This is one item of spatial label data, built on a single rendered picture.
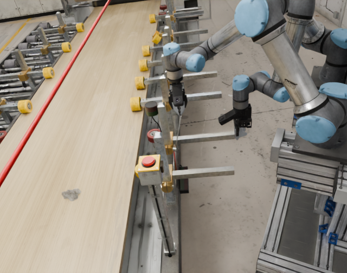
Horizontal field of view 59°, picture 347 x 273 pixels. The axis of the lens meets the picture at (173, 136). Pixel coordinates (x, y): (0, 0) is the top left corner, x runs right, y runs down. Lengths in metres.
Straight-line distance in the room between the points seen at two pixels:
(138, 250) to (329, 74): 1.24
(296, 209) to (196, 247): 0.70
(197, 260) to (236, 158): 0.99
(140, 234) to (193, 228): 0.79
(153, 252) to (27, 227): 0.55
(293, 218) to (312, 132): 1.06
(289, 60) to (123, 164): 0.86
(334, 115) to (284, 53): 0.26
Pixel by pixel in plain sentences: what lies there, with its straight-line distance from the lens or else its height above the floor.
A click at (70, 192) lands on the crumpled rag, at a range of 1.42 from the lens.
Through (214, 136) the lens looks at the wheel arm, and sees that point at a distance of 1.60.
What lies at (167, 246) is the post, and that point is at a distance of 1.32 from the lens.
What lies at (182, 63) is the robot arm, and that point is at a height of 1.31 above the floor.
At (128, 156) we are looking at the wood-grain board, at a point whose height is 0.90.
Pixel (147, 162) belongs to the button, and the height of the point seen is 1.23.
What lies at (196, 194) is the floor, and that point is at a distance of 2.46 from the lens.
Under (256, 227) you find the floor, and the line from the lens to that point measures 2.28.
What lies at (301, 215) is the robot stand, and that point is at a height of 0.21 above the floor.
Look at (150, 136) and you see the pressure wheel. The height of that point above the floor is 0.91.
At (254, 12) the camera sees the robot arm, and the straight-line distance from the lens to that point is 1.02.
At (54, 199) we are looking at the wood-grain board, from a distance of 1.46.
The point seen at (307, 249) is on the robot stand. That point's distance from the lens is 2.00.
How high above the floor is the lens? 1.88
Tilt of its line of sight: 39 degrees down
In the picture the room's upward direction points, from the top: 9 degrees counter-clockwise
